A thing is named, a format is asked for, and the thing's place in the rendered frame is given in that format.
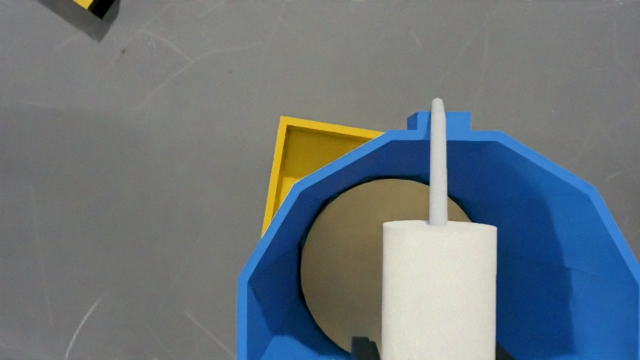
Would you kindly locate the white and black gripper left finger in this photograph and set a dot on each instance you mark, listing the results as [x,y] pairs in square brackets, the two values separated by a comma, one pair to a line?
[364,349]

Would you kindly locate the yellow pocket level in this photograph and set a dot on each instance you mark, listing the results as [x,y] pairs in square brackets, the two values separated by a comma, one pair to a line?
[97,7]

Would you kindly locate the yellow shallow tray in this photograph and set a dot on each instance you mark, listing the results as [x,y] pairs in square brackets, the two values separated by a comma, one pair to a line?
[302,148]

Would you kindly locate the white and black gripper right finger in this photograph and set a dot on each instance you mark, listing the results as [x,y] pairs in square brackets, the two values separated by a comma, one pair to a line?
[501,353]

